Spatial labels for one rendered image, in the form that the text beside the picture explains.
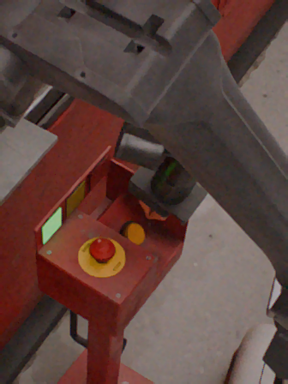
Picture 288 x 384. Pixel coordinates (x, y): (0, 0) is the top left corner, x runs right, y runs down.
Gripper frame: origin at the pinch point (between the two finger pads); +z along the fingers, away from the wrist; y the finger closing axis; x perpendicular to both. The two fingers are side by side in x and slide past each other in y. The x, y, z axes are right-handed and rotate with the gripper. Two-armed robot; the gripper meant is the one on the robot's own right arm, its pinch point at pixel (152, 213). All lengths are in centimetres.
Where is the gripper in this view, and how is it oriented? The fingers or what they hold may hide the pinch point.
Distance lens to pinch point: 125.3
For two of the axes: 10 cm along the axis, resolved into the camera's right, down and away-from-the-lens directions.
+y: -7.9, -6.1, 0.6
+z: -2.8, 4.4, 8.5
